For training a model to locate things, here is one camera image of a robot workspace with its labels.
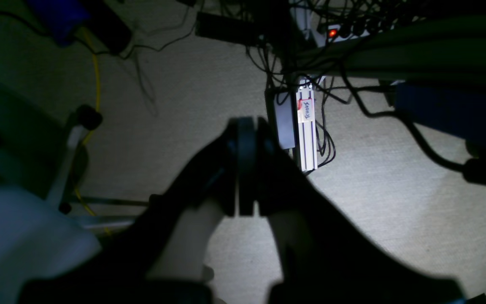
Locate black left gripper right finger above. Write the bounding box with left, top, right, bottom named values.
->
left=240, top=117, right=466, bottom=304

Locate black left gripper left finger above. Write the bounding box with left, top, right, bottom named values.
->
left=19, top=122, right=238, bottom=304

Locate aluminium profile with label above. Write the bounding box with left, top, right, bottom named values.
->
left=295, top=79, right=318, bottom=172

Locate power strip with red switch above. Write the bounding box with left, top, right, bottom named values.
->
left=310, top=19, right=395, bottom=47

